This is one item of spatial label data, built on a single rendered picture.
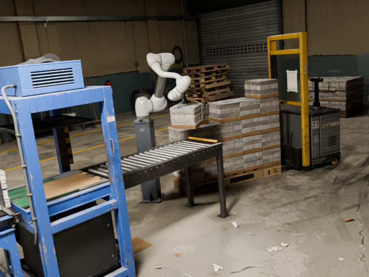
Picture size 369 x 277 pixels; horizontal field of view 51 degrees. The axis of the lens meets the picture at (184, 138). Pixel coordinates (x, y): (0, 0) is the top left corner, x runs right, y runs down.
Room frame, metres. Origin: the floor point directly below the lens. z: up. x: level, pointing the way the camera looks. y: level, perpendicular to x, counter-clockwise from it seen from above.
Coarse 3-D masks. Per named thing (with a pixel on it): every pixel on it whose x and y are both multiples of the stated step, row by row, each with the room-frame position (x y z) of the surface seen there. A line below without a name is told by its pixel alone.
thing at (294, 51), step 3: (270, 51) 5.60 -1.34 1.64; (273, 51) 5.53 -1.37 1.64; (276, 51) 5.47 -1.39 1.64; (279, 51) 5.40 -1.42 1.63; (282, 51) 5.34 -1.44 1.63; (285, 51) 5.29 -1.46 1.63; (288, 51) 5.22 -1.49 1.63; (291, 51) 5.17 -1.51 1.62; (294, 51) 5.11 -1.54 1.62; (297, 51) 5.05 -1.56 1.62; (270, 54) 5.61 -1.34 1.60; (273, 54) 5.53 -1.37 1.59; (276, 54) 5.48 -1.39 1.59
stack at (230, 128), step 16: (208, 128) 4.64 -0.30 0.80; (224, 128) 4.73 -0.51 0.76; (240, 128) 4.82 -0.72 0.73; (256, 128) 4.90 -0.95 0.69; (224, 144) 4.72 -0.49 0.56; (240, 144) 4.80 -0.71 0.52; (256, 144) 4.89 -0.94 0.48; (224, 160) 4.72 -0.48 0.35; (240, 160) 4.80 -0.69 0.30; (256, 160) 4.89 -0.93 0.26; (176, 176) 4.73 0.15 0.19; (192, 176) 4.55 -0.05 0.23; (224, 176) 4.85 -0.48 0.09; (256, 176) 4.88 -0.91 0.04
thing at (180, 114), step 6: (174, 108) 4.02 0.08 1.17; (180, 108) 3.98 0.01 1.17; (186, 108) 3.95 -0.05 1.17; (192, 108) 3.92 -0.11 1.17; (198, 108) 4.01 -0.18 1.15; (174, 114) 4.03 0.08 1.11; (180, 114) 4.00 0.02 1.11; (186, 114) 3.96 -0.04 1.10; (192, 114) 3.92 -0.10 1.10; (198, 114) 4.01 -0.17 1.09; (174, 120) 4.05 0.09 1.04; (180, 120) 4.01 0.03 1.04; (186, 120) 3.98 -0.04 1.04; (192, 120) 3.94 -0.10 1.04; (198, 120) 4.01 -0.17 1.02
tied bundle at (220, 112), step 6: (210, 108) 4.98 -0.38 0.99; (216, 108) 4.81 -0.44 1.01; (222, 108) 4.74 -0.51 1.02; (228, 108) 4.77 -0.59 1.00; (234, 108) 4.81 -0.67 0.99; (210, 114) 4.99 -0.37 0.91; (216, 114) 4.83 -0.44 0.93; (222, 114) 4.74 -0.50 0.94; (228, 114) 4.77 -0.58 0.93; (234, 114) 4.80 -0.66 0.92
